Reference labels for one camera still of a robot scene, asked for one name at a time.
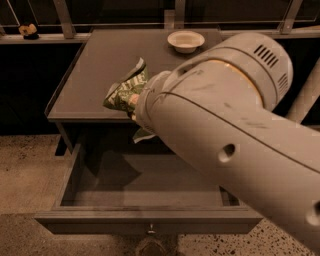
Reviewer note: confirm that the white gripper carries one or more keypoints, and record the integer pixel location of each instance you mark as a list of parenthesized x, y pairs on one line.
[(142, 107)]

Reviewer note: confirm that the green jalapeno chip bag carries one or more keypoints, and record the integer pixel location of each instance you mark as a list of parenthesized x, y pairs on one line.
[(120, 92)]

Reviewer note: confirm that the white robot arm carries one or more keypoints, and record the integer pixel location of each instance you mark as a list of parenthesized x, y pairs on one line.
[(215, 112)]

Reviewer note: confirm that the grey cabinet counter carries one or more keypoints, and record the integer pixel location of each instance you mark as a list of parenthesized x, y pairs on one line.
[(105, 58)]

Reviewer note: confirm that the open grey top drawer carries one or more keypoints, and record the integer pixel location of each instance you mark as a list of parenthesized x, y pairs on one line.
[(122, 190)]

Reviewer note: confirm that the metal drawer knob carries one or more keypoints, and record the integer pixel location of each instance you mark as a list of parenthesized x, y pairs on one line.
[(151, 230)]

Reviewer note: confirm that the white paper bowl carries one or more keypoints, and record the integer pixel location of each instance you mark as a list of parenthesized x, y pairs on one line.
[(185, 42)]

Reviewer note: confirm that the small yellow black object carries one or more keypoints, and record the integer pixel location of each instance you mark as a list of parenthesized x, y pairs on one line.
[(28, 31)]

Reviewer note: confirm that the metal window railing frame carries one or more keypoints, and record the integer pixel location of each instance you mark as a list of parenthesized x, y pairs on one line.
[(72, 21)]

